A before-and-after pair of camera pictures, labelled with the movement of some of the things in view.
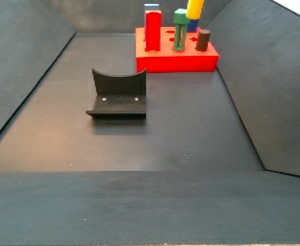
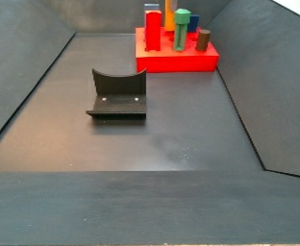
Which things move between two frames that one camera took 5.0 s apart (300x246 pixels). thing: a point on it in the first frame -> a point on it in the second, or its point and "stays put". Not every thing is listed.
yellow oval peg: x=193 y=9 -> x=169 y=22
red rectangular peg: x=152 y=28 stays put
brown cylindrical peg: x=202 y=40 stays put
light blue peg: x=150 y=6 stays put
